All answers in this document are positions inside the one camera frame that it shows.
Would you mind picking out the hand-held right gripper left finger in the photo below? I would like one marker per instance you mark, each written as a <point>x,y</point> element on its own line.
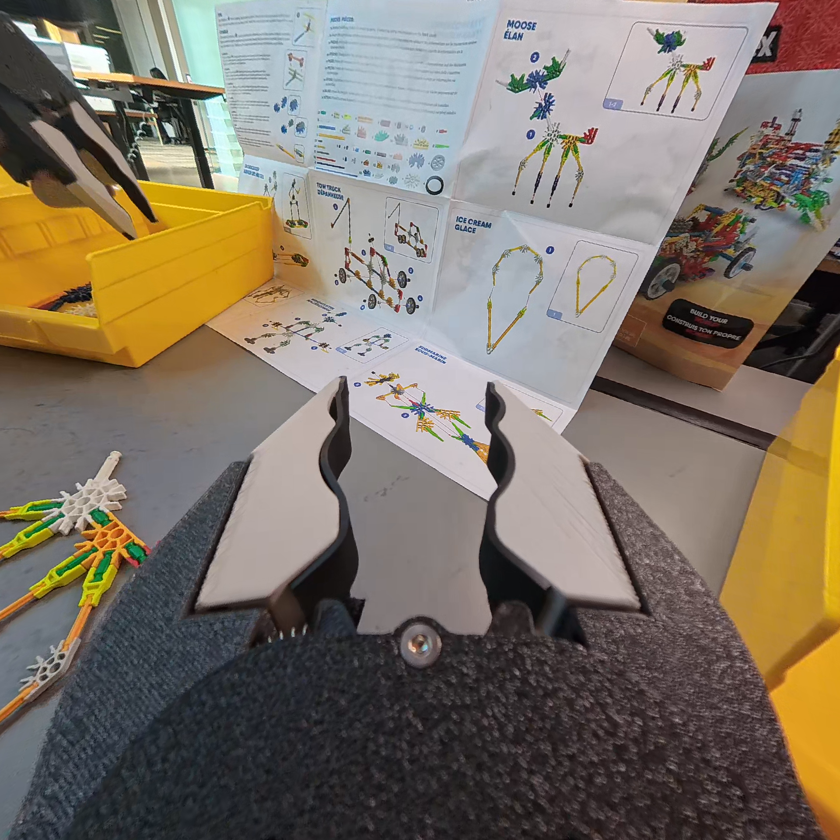
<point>282,525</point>

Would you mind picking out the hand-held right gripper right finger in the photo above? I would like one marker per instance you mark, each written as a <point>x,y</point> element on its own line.
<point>558,525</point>

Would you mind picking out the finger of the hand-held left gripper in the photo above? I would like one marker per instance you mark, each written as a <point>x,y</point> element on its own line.
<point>98,134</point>
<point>92,190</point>

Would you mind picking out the pile of toy pieces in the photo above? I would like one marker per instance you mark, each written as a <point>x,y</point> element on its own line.
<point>65,298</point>

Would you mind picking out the yellow plastic bin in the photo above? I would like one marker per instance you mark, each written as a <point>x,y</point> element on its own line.
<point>184,275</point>
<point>787,558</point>

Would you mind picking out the multicoloured construction toy model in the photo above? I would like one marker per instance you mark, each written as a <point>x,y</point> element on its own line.
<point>92,502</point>

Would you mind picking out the grey desk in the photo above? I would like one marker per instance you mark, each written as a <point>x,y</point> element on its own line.
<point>197,407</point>

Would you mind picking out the wooden table with black legs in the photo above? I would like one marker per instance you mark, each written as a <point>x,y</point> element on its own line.
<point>151,82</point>

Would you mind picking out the white instruction sheet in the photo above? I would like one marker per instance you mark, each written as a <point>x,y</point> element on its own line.
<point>459,262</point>

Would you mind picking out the toy packaging box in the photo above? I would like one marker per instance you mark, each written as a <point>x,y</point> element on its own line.
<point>754,229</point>

